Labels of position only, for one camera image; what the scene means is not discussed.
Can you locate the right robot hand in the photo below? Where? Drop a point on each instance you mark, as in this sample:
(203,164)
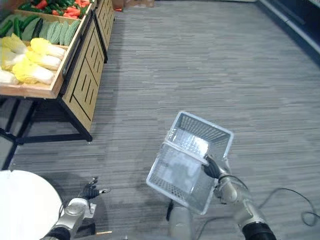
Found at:
(212,169)

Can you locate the dark shelf base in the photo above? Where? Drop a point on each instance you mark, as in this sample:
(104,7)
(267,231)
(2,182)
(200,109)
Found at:
(292,22)

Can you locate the white round robot body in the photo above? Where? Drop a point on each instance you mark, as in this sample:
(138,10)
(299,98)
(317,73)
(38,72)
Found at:
(25,205)

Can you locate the green pepper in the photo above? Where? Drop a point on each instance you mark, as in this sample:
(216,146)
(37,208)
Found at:
(27,7)
(53,9)

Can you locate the pale green smooth gourd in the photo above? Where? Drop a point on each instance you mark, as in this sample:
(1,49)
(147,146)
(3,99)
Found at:
(29,30)

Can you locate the small wooden stick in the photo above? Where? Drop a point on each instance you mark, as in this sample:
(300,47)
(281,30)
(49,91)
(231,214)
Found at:
(104,232)

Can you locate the dark green cucumber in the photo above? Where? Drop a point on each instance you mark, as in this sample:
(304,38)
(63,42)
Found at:
(38,27)
(30,20)
(17,27)
(5,27)

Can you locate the orange carrot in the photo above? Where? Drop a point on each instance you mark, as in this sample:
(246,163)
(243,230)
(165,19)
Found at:
(82,3)
(42,4)
(72,12)

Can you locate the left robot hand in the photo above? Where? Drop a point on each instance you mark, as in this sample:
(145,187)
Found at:
(88,192)

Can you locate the large wooden vegetable stand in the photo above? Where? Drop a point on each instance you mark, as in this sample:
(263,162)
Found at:
(82,82)

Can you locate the light green bitter gourd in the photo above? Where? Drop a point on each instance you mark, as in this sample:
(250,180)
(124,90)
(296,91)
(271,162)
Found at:
(72,31)
(45,28)
(54,31)
(64,32)

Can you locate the white plastic shopping basket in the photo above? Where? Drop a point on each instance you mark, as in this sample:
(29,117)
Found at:
(190,160)

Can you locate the napa cabbage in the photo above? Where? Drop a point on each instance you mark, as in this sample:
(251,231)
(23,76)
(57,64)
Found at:
(48,48)
(10,58)
(7,77)
(32,72)
(45,61)
(13,43)

